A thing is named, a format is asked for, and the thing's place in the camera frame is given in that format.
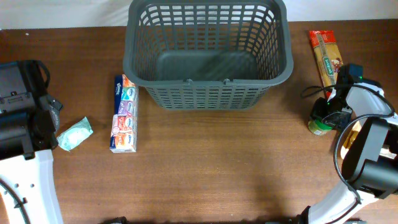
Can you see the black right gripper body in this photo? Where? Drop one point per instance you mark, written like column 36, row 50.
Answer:
column 334, row 112

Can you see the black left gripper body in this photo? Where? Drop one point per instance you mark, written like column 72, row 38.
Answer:
column 57, row 106

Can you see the green lid spice jar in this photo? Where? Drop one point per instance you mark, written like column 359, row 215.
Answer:
column 318, row 128

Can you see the glutinous rice bag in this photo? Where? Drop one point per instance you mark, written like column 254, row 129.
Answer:
column 350, row 139

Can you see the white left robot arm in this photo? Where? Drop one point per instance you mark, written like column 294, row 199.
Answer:
column 29, row 121

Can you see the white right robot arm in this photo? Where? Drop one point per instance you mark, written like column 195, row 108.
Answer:
column 367, row 122

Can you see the red yellow spaghetti pack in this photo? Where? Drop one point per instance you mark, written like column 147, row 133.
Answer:
column 327, row 55

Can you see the green wet wipes packet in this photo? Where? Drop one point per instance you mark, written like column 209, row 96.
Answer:
column 75, row 135

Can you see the Kleenex tissue multipack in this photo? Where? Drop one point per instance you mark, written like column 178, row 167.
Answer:
column 124, row 126

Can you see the grey plastic basket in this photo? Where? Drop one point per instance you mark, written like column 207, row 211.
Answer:
column 207, row 55

